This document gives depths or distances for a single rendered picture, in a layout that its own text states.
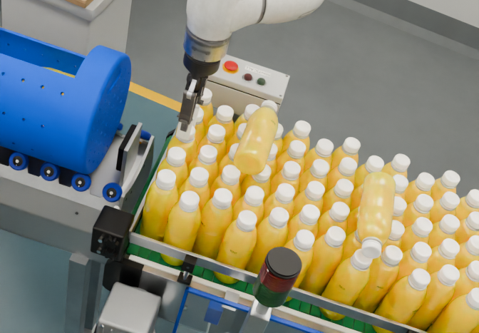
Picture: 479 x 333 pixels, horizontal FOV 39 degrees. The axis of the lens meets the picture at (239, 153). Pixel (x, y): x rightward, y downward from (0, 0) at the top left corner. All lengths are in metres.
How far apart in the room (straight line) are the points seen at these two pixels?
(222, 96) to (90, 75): 0.42
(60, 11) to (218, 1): 0.91
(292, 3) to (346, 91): 2.31
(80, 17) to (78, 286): 0.77
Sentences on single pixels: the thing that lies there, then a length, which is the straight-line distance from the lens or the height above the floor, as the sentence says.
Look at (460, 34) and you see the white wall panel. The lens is 4.33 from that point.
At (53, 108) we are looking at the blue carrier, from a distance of 1.43.
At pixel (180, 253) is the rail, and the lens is 1.47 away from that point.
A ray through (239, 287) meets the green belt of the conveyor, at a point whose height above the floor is 0.90.
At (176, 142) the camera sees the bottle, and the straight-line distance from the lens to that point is 1.53.
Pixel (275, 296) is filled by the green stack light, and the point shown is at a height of 1.20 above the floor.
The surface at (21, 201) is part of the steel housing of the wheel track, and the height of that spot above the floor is 0.86.
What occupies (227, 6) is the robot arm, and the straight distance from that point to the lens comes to 1.25.
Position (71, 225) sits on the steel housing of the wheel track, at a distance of 1.65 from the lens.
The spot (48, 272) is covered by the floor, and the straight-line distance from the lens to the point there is 2.58.
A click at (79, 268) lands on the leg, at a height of 0.60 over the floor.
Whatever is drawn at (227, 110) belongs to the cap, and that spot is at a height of 1.10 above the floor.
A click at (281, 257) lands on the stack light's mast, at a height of 1.26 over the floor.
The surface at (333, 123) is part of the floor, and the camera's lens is 3.40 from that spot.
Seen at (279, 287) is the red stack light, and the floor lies 1.23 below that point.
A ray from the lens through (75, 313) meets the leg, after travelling 2.07.
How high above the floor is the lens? 2.17
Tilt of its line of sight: 45 degrees down
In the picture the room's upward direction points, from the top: 18 degrees clockwise
